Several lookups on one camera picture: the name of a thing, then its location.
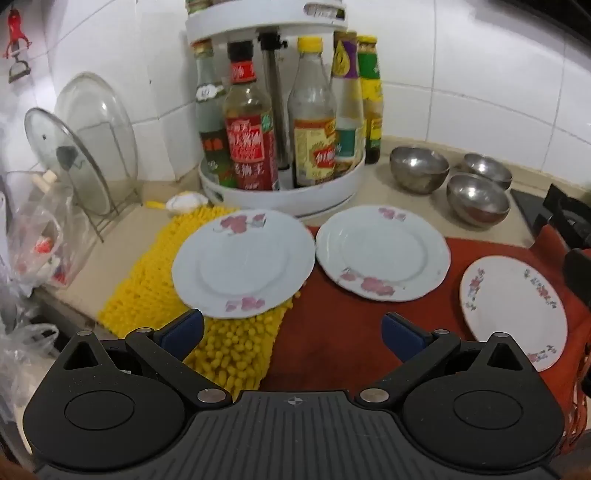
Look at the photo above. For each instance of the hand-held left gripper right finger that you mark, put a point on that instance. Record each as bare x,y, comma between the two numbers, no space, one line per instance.
401,334

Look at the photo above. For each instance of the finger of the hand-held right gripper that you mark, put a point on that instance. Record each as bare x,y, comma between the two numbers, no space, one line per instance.
579,277

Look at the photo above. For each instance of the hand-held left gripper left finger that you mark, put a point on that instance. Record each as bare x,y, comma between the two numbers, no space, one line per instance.
182,332

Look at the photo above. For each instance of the small plate multicoloured flower rim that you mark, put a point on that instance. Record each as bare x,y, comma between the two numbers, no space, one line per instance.
512,304

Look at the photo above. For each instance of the white plate pink flowers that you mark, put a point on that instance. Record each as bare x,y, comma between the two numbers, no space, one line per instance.
244,265
383,251

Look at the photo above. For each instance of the large steel bowl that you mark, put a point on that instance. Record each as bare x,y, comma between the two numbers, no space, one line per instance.
419,166

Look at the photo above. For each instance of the red cloth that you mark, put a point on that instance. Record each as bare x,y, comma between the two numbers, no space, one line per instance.
341,332

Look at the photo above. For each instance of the yellow chenille mat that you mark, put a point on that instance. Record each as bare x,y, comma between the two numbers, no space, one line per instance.
138,286

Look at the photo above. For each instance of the black gas stove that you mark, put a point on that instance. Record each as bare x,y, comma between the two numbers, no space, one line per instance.
545,212

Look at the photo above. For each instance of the orange mesh bag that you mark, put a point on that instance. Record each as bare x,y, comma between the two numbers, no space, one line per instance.
582,392

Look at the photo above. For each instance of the white yellow dish brush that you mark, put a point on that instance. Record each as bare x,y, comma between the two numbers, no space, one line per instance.
184,201

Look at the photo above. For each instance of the white plastic bag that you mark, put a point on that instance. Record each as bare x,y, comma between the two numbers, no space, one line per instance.
23,341

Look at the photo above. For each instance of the white rotating condiment rack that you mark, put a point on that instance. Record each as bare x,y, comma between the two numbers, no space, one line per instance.
286,198

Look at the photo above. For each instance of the clear plastic bag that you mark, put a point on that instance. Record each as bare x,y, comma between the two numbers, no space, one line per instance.
41,235

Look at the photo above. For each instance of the soy sauce bottle red label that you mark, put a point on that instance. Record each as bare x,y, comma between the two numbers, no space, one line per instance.
249,147

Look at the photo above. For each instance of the vinegar bottle yellow cap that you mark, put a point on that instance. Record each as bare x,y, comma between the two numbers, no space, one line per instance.
313,147

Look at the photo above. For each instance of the clear bottle green label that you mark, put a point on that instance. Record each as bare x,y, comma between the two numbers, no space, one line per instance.
210,115

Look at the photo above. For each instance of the large glass pot lid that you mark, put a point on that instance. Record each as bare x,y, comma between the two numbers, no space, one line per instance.
99,124

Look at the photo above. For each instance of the glass lid black knob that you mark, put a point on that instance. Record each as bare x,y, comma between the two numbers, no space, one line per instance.
55,147

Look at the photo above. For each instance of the clear bottle purple label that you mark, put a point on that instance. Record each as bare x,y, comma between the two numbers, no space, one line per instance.
347,115

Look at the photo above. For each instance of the sauce bottle green yellow label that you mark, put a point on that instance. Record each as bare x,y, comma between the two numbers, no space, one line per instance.
371,101

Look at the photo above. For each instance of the black range hood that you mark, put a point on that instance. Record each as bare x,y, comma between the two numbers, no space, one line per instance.
545,11

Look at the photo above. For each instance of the black peeler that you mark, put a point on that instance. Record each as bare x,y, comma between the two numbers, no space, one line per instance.
19,71

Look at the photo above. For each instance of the red wall hook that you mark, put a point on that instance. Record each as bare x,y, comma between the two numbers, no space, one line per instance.
17,32

